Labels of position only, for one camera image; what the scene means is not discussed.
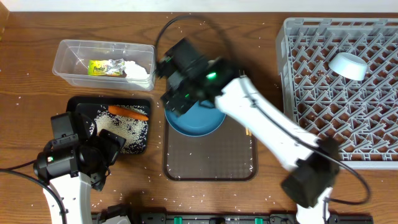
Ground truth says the clear plastic bin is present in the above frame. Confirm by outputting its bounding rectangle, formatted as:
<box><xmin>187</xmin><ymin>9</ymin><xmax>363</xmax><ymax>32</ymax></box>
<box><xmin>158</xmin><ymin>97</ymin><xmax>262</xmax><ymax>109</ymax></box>
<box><xmin>52</xmin><ymin>40</ymin><xmax>155</xmax><ymax>91</ymax></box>

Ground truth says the white rice pile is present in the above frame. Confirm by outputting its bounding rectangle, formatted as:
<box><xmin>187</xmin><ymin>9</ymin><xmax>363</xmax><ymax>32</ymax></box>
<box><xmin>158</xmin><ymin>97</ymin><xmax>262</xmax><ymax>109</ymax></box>
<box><xmin>92</xmin><ymin>105</ymin><xmax>149</xmax><ymax>154</ymax></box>

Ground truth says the grey dishwasher rack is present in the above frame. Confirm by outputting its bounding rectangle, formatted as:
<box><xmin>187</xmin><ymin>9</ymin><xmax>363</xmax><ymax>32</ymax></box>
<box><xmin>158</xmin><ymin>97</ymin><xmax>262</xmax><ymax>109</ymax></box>
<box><xmin>276</xmin><ymin>17</ymin><xmax>397</xmax><ymax>170</ymax></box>

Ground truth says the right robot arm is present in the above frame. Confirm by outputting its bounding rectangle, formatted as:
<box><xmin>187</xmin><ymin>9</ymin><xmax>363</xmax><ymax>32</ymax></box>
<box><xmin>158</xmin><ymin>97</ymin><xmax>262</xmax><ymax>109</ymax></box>
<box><xmin>155</xmin><ymin>39</ymin><xmax>340</xmax><ymax>223</ymax></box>

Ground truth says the white napkin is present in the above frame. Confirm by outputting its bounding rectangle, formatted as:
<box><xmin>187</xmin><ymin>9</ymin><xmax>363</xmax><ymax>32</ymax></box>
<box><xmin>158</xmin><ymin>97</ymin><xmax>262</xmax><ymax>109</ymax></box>
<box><xmin>124</xmin><ymin>61</ymin><xmax>150</xmax><ymax>80</ymax></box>

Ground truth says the green snack wrapper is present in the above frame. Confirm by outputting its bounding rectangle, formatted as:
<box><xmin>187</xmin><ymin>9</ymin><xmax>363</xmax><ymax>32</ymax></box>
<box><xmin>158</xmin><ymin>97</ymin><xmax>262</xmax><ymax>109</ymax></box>
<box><xmin>88</xmin><ymin>60</ymin><xmax>109</xmax><ymax>76</ymax></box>

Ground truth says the light blue rice bowl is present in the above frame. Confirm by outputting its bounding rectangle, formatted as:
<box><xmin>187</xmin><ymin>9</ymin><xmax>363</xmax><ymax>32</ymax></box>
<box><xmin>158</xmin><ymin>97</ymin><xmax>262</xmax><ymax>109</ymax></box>
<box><xmin>328</xmin><ymin>52</ymin><xmax>368</xmax><ymax>81</ymax></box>

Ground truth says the black waste tray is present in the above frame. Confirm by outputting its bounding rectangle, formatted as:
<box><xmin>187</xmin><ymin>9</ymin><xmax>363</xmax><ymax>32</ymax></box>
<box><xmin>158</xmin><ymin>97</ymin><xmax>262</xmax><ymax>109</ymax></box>
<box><xmin>65</xmin><ymin>96</ymin><xmax>152</xmax><ymax>155</ymax></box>

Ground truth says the orange carrot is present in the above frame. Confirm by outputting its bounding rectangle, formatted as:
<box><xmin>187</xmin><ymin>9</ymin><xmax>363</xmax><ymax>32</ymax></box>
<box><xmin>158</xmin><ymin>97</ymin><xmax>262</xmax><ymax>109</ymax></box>
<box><xmin>108</xmin><ymin>106</ymin><xmax>149</xmax><ymax>121</ymax></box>

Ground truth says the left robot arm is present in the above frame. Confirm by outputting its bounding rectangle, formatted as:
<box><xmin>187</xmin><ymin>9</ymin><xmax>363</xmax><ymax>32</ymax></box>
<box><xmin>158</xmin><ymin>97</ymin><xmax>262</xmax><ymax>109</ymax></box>
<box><xmin>34</xmin><ymin>111</ymin><xmax>126</xmax><ymax>223</ymax></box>

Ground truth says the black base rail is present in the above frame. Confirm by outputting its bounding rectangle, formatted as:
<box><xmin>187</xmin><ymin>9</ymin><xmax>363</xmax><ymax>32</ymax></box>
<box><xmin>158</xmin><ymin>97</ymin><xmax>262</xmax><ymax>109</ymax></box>
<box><xmin>91</xmin><ymin>205</ymin><xmax>374</xmax><ymax>224</ymax></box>

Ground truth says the dark blue plate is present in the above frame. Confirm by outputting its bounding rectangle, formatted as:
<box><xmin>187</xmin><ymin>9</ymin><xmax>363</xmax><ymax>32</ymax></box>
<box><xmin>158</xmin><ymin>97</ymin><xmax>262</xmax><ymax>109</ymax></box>
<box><xmin>165</xmin><ymin>101</ymin><xmax>226</xmax><ymax>137</ymax></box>

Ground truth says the brown serving tray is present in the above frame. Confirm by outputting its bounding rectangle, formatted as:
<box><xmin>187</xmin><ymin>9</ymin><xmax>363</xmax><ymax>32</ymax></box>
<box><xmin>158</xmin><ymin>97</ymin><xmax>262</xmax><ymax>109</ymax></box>
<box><xmin>162</xmin><ymin>115</ymin><xmax>258</xmax><ymax>182</ymax></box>

